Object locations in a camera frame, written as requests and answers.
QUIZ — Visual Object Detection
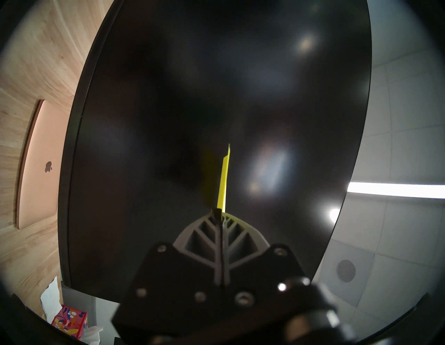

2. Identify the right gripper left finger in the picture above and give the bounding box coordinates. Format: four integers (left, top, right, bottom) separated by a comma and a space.
111, 209, 223, 345

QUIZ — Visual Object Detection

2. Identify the colourful tissue box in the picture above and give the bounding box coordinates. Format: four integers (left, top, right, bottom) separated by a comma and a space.
51, 305, 105, 345

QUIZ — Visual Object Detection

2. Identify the white ceiling strip light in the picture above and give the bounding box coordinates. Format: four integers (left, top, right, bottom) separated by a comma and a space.
347, 182, 445, 199

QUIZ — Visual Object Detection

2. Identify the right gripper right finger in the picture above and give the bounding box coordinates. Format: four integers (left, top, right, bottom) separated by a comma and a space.
222, 211, 312, 315

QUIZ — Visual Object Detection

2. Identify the rose gold closed laptop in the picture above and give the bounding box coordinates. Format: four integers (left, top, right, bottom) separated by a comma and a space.
16, 99, 71, 230

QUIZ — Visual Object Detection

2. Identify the yellow sticky note pad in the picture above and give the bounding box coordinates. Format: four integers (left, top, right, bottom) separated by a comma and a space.
216, 143, 231, 213

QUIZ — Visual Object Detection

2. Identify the curved black ultrawide monitor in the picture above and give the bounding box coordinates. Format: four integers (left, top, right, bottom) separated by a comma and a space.
57, 0, 373, 304

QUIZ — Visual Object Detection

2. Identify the round ceiling speaker grille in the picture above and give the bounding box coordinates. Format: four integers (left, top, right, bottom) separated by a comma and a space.
336, 259, 357, 283

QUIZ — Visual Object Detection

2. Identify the white paper napkin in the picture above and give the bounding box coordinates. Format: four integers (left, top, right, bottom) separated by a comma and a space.
40, 276, 64, 314

